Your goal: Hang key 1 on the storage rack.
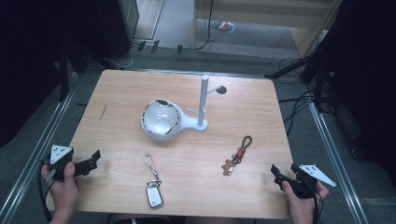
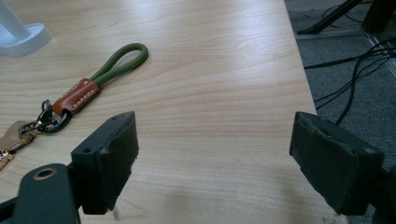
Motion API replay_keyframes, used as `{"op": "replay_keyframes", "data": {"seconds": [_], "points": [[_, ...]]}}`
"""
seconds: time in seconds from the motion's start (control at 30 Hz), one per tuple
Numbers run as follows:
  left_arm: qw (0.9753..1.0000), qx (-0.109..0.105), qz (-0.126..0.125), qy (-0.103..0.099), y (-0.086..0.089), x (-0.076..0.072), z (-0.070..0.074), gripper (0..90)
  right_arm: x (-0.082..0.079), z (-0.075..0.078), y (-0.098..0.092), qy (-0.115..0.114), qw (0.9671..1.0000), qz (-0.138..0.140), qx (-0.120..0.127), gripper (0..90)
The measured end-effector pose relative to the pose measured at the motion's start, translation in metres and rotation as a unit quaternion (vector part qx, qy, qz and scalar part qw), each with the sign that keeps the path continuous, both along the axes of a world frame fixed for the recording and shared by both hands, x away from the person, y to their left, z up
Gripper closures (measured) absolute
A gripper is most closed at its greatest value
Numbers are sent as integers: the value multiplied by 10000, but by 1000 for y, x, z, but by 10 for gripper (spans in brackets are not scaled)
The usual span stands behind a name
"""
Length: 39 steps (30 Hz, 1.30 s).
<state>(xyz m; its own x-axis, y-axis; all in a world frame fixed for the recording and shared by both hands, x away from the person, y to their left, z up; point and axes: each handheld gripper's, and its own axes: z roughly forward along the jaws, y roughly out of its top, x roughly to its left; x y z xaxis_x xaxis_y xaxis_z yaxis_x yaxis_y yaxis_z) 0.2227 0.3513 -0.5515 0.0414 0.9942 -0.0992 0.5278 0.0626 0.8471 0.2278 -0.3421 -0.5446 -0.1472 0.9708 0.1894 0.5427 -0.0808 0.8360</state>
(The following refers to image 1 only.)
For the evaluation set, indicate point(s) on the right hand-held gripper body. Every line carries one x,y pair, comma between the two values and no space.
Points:
306,183

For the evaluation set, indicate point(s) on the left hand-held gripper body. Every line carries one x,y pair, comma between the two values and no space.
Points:
59,157

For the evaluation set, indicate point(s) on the person's right hand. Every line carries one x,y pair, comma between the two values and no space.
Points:
300,208

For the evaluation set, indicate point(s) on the person's left hand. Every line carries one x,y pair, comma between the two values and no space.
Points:
63,194

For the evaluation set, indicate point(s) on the black tape strip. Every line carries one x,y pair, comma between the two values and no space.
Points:
81,104

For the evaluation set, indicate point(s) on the white cup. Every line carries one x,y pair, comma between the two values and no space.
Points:
162,118

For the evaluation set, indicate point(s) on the black metal stand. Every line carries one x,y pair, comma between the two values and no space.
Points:
63,74

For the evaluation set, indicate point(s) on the person's lap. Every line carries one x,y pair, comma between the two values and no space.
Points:
186,220

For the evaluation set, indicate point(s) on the dark curtain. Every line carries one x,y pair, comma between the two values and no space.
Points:
21,62
367,77

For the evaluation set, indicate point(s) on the black tripod stand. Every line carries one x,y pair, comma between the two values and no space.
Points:
295,65

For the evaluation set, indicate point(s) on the black cabinet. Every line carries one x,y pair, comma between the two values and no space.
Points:
116,25

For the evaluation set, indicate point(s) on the colourful packet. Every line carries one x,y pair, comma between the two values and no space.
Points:
223,26

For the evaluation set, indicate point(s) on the light wooden furniture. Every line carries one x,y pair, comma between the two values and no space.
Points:
264,12

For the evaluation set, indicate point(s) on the metal floor rail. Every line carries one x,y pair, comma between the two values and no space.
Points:
37,146
336,161

